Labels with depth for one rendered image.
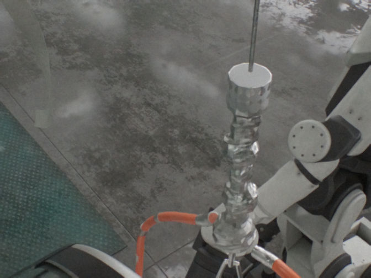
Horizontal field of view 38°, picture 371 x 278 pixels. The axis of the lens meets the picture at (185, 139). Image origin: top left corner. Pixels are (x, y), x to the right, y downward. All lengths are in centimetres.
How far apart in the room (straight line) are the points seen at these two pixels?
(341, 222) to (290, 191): 25
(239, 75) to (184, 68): 268
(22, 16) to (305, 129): 55
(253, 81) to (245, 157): 8
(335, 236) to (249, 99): 86
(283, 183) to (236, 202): 50
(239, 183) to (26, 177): 209
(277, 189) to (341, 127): 17
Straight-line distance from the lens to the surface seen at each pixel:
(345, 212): 123
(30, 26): 104
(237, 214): 56
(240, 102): 45
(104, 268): 61
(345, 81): 117
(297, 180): 102
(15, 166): 263
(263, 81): 45
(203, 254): 109
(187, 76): 306
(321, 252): 133
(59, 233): 231
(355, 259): 177
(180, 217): 69
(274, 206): 104
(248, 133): 48
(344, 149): 98
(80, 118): 282
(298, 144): 99
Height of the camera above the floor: 178
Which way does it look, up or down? 42 degrees down
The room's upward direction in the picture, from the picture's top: straight up
